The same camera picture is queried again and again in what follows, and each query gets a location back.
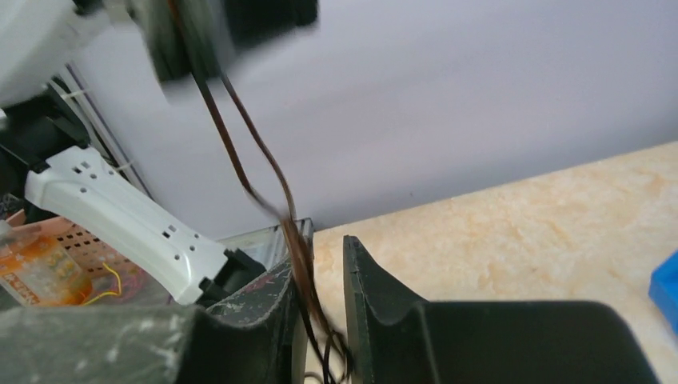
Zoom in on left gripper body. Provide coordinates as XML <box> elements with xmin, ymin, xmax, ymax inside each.
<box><xmin>103</xmin><ymin>0</ymin><xmax>320</xmax><ymax>98</ymax></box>

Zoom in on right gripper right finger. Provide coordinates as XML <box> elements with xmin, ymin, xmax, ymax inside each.
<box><xmin>343</xmin><ymin>235</ymin><xmax>658</xmax><ymax>383</ymax></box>

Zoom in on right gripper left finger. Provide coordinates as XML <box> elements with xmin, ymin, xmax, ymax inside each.
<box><xmin>1</xmin><ymin>260</ymin><xmax>305</xmax><ymax>383</ymax></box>

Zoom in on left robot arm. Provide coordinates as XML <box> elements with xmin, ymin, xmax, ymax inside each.
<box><xmin>1</xmin><ymin>1</ymin><xmax>319</xmax><ymax>304</ymax></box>

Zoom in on pink perforated plastic basket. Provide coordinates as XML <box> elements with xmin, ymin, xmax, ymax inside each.
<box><xmin>1</xmin><ymin>211</ymin><xmax>171</xmax><ymax>306</ymax></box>

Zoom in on blue three-compartment plastic bin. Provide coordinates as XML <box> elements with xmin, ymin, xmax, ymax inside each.
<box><xmin>648</xmin><ymin>251</ymin><xmax>677</xmax><ymax>335</ymax></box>

